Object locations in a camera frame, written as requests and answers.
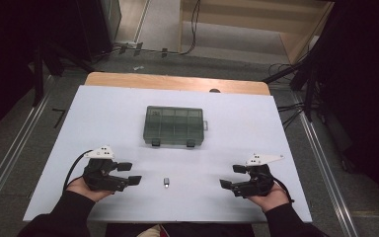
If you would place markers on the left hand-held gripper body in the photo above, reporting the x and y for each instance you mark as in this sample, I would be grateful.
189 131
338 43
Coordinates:
102 179

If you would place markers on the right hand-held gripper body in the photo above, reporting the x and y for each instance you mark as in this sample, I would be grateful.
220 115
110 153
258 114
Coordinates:
256 184

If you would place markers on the small metal screw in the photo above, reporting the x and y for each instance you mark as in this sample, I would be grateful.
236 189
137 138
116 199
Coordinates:
166 182

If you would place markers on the clear plastic compartment box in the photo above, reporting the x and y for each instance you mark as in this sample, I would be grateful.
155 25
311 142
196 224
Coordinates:
174 126

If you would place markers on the person's right hand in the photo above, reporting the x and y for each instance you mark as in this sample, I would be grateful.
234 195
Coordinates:
271 199

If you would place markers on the person's left hand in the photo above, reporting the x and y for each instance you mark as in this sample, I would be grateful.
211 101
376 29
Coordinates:
82 191

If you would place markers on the white table board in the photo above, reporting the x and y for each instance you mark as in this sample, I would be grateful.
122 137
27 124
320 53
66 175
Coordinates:
230 131

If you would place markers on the wooden table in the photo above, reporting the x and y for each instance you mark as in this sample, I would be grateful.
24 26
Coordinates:
164 80

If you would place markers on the small white floor scrap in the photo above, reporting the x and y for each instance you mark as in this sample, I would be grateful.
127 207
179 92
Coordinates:
138 68

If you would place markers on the black metal stand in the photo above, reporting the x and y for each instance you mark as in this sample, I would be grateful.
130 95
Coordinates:
309 85
39 75

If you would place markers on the white power strip with plugs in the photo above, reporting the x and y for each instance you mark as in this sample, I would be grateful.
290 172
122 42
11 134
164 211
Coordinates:
130 46

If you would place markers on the dark cabinet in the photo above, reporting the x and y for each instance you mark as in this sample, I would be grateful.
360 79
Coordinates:
98 26

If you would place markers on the light wooden shelf unit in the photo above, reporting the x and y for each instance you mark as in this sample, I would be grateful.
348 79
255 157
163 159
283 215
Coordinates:
243 19

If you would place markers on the metal floor rail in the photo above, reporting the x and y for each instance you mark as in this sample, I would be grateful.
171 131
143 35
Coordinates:
325 171
13 151

